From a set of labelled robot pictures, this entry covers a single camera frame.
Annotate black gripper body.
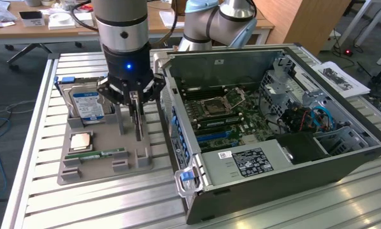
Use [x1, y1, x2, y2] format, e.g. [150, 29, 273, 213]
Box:
[101, 44, 156, 84]

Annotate black nvidia graphics card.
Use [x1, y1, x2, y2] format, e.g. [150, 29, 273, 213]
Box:
[129, 90, 148, 141]

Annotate hard disk blue caddy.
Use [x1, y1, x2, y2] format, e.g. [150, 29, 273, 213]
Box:
[55, 75, 116, 125]

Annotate grey parts rack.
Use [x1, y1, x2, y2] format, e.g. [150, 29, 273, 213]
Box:
[57, 90, 156, 186]

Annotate CPU socket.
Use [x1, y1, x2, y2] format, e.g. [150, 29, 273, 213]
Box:
[201, 96, 232, 118]

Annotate paper stack on desk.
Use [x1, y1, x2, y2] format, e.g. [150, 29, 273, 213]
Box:
[160, 10, 188, 29]

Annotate silver CPU chip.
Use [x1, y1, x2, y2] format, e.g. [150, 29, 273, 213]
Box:
[70, 133, 92, 150]

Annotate plain white box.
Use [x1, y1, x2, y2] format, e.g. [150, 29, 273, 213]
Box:
[73, 12, 98, 29]

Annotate metal socket cover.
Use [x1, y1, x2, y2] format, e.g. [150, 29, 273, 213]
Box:
[223, 86, 247, 108]

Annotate blue expansion slot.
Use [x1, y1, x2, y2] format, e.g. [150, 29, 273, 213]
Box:
[197, 130, 236, 143]

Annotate white box with round roll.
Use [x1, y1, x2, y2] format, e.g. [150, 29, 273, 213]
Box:
[49, 13, 77, 31]

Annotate black desk leg casters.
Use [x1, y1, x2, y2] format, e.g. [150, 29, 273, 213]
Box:
[5, 42, 83, 70]

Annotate green motherboard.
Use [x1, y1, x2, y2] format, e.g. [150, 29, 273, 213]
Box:
[174, 78, 277, 153]

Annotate white box black top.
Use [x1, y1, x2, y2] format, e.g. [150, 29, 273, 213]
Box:
[18, 10, 46, 27]

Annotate silver chipset heatsink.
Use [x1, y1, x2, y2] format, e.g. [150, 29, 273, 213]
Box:
[241, 135, 261, 144]

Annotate blue case latch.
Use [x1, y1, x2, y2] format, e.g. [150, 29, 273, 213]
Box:
[180, 171, 196, 184]

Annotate grey power supply unit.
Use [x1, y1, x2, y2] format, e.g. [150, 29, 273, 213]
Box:
[200, 139, 295, 187]

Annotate metal drive cage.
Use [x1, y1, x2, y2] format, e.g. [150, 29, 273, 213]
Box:
[260, 69, 331, 125]

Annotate brown wooden cabinet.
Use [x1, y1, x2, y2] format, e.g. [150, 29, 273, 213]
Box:
[255, 0, 354, 56]

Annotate open black PC case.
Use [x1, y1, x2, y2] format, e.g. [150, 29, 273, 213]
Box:
[152, 46, 381, 225]

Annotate printed paper stack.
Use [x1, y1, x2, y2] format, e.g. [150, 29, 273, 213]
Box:
[311, 61, 372, 99]

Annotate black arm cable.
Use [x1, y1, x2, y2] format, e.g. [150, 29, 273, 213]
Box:
[70, 0, 180, 52]

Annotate white floor cable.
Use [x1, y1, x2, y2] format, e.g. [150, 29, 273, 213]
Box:
[0, 99, 35, 115]

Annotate blue data wire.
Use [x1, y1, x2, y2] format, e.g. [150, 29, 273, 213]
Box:
[307, 104, 336, 132]

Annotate white table frame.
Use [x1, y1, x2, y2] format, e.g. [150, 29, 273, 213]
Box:
[337, 0, 381, 65]

